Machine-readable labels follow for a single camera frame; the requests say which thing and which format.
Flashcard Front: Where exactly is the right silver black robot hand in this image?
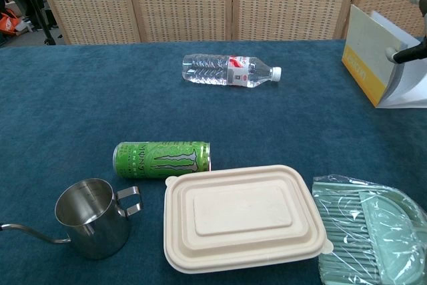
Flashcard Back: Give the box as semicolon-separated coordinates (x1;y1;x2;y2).
385;0;427;65

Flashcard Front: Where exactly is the white book with yellow cover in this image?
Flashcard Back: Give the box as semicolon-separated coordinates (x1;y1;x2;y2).
341;3;427;109

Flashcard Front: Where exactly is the green dustpan in plastic wrap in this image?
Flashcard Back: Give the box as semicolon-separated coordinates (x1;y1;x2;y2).
312;174;427;285

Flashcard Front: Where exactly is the clear plastic water bottle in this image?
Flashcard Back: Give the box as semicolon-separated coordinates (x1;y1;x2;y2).
182;53;283;89

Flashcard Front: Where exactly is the beige lidded lunch box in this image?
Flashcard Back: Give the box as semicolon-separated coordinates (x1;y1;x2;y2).
163;164;334;274

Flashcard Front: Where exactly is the woven wooden folding screen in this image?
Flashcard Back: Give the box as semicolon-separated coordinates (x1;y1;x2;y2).
31;0;427;45

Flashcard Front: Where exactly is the green energy drink can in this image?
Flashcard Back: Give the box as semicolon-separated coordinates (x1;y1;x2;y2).
112;140;214;180

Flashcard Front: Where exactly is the blue carpet table mat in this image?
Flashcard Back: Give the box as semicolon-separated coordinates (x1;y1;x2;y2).
0;38;427;285

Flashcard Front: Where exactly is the steel gooseneck pitcher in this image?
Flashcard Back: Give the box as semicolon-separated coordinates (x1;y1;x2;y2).
0;178;144;261

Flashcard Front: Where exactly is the black tripod stand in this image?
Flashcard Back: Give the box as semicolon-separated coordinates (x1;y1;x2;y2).
19;0;57;46

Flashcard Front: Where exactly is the orange bag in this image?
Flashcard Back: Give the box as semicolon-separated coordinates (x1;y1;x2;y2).
0;11;21;35

